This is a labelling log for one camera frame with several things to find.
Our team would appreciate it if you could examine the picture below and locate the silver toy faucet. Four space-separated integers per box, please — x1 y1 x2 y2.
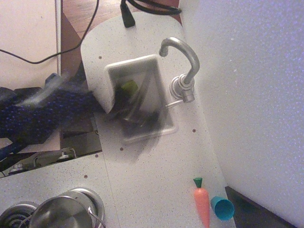
158 37 200 109

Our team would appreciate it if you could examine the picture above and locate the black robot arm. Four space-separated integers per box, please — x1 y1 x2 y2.
0 74 135 145

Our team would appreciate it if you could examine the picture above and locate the white toy sink basin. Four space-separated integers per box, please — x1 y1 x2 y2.
105 55 178 143

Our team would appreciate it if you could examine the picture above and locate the green plastic cup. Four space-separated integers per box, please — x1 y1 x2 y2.
121 80 138 96

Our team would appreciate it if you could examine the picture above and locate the orange toy carrot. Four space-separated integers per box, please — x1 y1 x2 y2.
193 177 210 228

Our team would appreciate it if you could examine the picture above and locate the teal plastic cup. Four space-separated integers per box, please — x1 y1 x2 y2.
210 196 235 221

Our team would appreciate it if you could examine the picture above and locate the stainless steel pot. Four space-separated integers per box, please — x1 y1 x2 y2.
29 189 106 228

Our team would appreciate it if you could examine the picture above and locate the silver stove burner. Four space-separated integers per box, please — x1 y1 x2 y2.
0 201 38 228

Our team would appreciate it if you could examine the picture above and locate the blue clamp handle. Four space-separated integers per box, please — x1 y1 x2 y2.
44 73 64 91

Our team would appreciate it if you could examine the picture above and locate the black cable bundle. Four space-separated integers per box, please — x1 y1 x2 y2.
120 0 182 28

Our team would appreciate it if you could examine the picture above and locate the thin black cable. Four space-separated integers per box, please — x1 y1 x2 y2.
0 0 100 64

